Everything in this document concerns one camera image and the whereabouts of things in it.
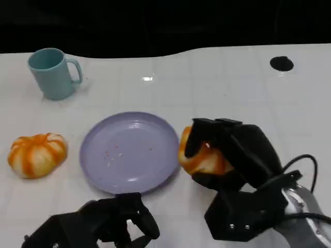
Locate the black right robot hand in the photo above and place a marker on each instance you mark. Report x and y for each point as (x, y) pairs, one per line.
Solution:
(248, 149)

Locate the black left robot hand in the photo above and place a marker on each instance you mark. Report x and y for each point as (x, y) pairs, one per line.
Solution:
(90, 224)

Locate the orange white toy bread roll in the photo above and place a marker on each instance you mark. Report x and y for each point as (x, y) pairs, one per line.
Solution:
(37, 155)
(207, 161)

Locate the lilac plate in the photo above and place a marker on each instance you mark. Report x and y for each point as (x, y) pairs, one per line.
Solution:
(129, 152)

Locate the black round table hole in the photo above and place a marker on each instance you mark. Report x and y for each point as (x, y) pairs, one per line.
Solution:
(281, 63)

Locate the pale green mug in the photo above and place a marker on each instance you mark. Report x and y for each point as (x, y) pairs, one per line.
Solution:
(51, 77)

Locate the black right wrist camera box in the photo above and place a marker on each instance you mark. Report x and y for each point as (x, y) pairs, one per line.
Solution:
(232, 217)

